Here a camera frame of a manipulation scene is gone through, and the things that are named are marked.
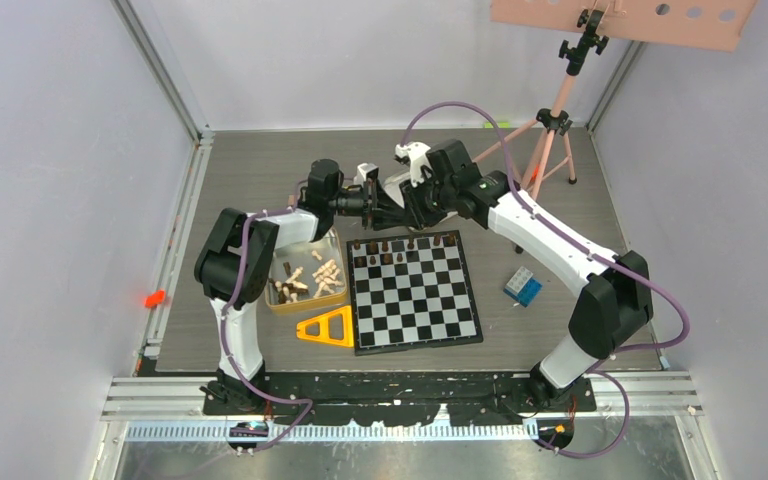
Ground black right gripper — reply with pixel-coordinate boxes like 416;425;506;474
400;169;456;230

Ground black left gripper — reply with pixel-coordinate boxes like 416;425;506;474
329;179;405;232

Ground black white folding chessboard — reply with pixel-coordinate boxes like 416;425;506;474
345;230;484;356

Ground gold tin box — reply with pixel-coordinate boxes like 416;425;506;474
263;228;348;314

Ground tin lid with bears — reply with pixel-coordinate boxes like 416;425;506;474
382;171;410;208

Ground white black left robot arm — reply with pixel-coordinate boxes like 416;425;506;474
194;159;414;414

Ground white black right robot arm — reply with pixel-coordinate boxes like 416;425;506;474
395;140;653;411

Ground blue white lego block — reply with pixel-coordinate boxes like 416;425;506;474
503;266;542;307

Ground red orange block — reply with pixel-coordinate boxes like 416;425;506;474
143;289;166;309

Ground pink tripod music stand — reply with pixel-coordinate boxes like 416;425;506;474
491;0;756;197

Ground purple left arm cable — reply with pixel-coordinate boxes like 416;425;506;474
218;178;319;455

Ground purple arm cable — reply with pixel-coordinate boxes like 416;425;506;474
400;101;693;461
218;178;319;455

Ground yellow triangular toy frame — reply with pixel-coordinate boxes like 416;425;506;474
296;305;355;348

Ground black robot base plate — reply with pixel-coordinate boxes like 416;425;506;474
200;371;597;427

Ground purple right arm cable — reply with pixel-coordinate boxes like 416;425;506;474
400;101;693;461

